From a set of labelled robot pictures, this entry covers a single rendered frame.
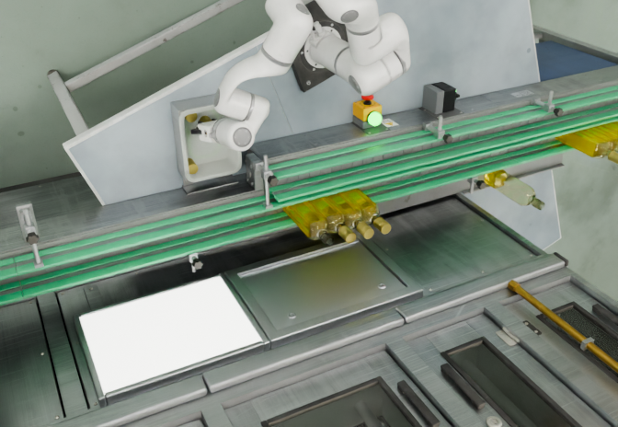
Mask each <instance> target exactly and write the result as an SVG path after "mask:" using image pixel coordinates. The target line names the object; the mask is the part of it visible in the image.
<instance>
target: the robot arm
mask: <svg viewBox="0 0 618 427"><path fill-rule="evenodd" d="M312 1H313V0H267V1H266V4H265V8H266V12H267V14H268V15H269V17H270V19H271V20H272V22H273V26H272V27H271V29H270V32H269V34H268V36H267V38H266V39H265V40H264V42H263V44H262V46H261V48H260V50H259V51H258V53H257V54H255V55H252V56H250V57H247V58H245V59H244V60H242V61H240V62H239V63H237V64H235V65H234V66H233V67H231V68H230V69H229V70H228V72H227V73H226V74H225V76H224V78H223V81H222V82H221V84H220V85H219V87H218V89H217V91H216V93H215V96H214V100H213V106H214V108H215V110H216V111H217V112H219V113H220V114H222V115H224V116H227V117H230V118H221V119H219V120H217V119H212V121H207V122H202V121H198V125H197V127H196V129H192V130H190V131H191V134H200V136H199V138H200V140H202V141H204V142H209V143H218V144H221V145H223V146H226V147H228V148H231V149H233V150H235V151H246V150H247V149H249V148H250V147H251V146H252V144H253V143H254V141H255V136H256V134H257V132H258V129H259V128H260V126H261V124H262V123H263V121H264V120H265V119H266V118H267V117H268V115H269V107H270V104H269V101H268V100H267V99H266V98H263V97H261V96H259V95H256V94H253V93H250V92H247V91H245V90H242V89H239V88H236V87H237V86H238V85H239V84H241V83H242V82H244V81H246V80H248V79H252V78H257V77H267V76H276V75H284V74H286V73H287V72H288V71H289V69H290V67H291V65H292V63H293V61H294V59H295V57H296V56H297V54H298V52H299V51H300V50H301V48H302V47H303V45H304V43H305V45H304V55H305V58H306V60H307V62H308V63H309V64H310V65H312V66H314V67H316V68H326V69H328V70H329V71H331V72H332V73H334V74H335V75H338V76H339V77H341V78H342V79H344V80H345V81H347V82H348V83H349V84H350V85H351V86H352V87H353V88H354V90H355V91H357V92H358V93H359V94H360V95H362V96H369V95H372V94H374V93H376V92H378V91H379V90H381V89H382V88H384V87H386V86H387V85H389V84H390V83H391V82H393V81H395V80H396V79H397V78H398V77H400V76H401V75H403V74H404V73H406V72H407V71H408V69H409V67H410V64H411V59H410V45H409V35H408V30H407V27H406V24H405V22H404V20H403V19H402V18H401V17H400V16H398V15H397V14H396V13H393V12H388V13H384V14H382V15H380V16H379V12H378V4H377V1H376V0H315V1H316V2H317V3H318V5H319V6H320V7H321V8H322V10H323V11H324V12H325V14H326V15H327V16H328V17H329V18H331V19H332V20H334V21H336V22H338V23H341V24H345V26H346V31H347V35H348V41H349V42H346V41H344V40H342V39H341V38H340V35H339V34H338V32H337V31H336V30H335V29H333V28H330V27H321V25H320V24H319V22H318V21H316V22H315V23H314V22H313V18H312V16H311V14H310V12H309V11H308V9H307V8H306V6H305V5H306V4H308V3H310V2H312ZM313 26H314V27H315V30H312V29H313ZM308 36H309V37H308ZM305 41H306V42H305ZM231 118H232V119H231ZM234 119H236V120H234Z"/></svg>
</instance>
